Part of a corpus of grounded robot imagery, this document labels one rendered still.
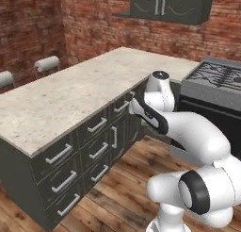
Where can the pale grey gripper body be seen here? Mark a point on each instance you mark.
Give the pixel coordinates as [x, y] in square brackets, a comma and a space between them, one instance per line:
[185, 156]

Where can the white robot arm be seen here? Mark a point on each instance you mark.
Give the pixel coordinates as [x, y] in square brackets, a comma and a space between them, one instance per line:
[200, 138]

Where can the dark green cupboard door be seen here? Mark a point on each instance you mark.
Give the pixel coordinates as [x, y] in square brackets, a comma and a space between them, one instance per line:
[121, 141]
[134, 132]

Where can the grey hob with black grates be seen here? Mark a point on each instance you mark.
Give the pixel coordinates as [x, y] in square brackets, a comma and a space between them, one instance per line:
[207, 85]

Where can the dark green drawer front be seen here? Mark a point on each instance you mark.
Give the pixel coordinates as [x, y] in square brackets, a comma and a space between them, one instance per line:
[40, 166]
[53, 218]
[88, 162]
[86, 136]
[47, 195]
[116, 114]
[89, 185]

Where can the dark green island cabinet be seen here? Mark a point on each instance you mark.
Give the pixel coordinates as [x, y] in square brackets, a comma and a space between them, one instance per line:
[19, 179]

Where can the dark green wall cupboard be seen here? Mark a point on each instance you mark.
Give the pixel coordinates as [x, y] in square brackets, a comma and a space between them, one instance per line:
[182, 6]

